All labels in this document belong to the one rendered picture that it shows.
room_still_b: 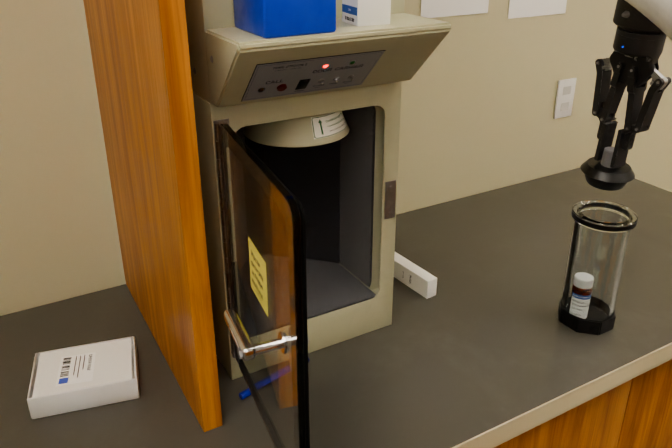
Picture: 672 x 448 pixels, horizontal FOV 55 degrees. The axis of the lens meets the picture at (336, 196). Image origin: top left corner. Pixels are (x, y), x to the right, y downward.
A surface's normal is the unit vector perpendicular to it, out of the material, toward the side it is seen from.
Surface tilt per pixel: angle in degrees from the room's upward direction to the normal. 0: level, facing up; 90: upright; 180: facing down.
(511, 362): 0
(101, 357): 0
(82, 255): 90
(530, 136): 90
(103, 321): 0
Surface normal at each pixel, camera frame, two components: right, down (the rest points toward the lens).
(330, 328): 0.50, 0.34
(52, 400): 0.30, 0.38
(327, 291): 0.00, -0.92
